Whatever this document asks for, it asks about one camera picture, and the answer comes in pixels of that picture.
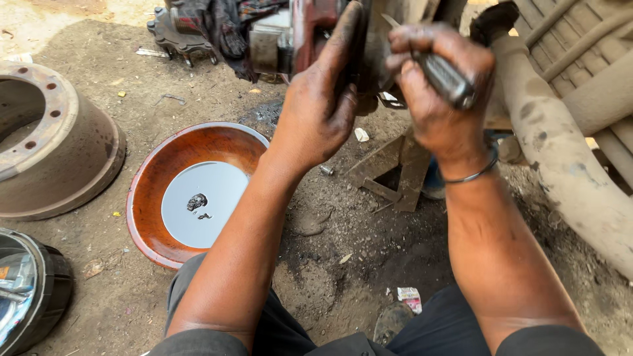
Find person's right hand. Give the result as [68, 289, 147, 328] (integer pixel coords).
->
[385, 23, 496, 167]

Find person's left hand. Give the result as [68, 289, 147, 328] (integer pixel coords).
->
[269, 1, 369, 169]

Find red greasy wheel hub assembly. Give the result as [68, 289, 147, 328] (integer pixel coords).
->
[247, 0, 443, 109]

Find metal-handled chisel tool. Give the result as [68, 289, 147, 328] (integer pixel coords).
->
[381, 13, 476, 110]

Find dark greasy rag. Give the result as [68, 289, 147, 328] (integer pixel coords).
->
[173, 0, 290, 84]

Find rusty metal support stand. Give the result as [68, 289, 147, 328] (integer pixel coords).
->
[345, 130, 432, 213]

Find blue object behind stand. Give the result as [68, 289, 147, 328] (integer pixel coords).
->
[421, 154, 448, 200]

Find thin metal wrist bangle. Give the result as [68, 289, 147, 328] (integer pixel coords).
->
[437, 143, 500, 185]

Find dusty leaf spring pack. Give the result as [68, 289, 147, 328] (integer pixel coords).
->
[512, 0, 633, 191]

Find grey flanged metal hub part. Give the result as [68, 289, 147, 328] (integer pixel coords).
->
[147, 6, 219, 68]

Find dusty axle beam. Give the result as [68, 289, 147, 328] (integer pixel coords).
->
[470, 1, 633, 282]

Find orange basin with dirty oil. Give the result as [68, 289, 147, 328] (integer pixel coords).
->
[126, 122, 271, 270]

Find crumpled white wrapper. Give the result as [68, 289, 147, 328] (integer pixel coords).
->
[397, 287, 423, 315]

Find person's dirty shoe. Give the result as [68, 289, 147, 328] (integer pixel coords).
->
[373, 301, 415, 346]

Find person's dark trousers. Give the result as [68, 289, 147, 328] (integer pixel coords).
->
[165, 252, 495, 356]

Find rusty brake drum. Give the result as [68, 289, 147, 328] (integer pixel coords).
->
[0, 61, 127, 221]

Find black tub with shiny parts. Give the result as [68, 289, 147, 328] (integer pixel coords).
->
[0, 227, 74, 356]

